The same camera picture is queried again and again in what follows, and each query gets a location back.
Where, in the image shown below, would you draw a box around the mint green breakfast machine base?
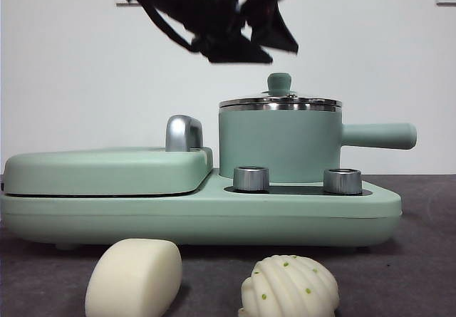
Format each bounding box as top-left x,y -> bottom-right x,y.
0,169 -> 403,252

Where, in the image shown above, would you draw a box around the smooth white steamed bun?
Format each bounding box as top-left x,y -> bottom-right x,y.
85,237 -> 183,317

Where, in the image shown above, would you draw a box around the silver griddle cover handle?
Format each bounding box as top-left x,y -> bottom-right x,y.
165,115 -> 204,153

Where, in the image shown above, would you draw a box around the mint green griddle cover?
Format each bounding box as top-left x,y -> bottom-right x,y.
3,145 -> 214,195

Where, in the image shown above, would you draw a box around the silver control knob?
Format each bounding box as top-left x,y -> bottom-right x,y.
323,167 -> 363,195
233,165 -> 271,192

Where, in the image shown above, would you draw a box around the mint green handled pot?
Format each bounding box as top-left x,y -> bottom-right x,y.
217,103 -> 418,185

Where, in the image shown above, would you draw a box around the glass pot lid green knob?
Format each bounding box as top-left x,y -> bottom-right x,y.
219,73 -> 343,108

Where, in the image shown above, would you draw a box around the ridged white bun green dots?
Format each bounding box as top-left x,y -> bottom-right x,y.
237,254 -> 340,317

